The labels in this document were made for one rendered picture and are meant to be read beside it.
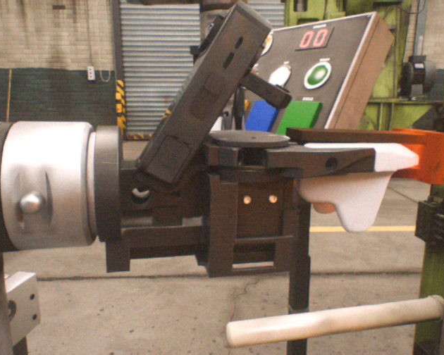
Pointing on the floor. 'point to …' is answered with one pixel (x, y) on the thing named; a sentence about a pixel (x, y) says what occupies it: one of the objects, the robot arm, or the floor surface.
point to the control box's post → (299, 267)
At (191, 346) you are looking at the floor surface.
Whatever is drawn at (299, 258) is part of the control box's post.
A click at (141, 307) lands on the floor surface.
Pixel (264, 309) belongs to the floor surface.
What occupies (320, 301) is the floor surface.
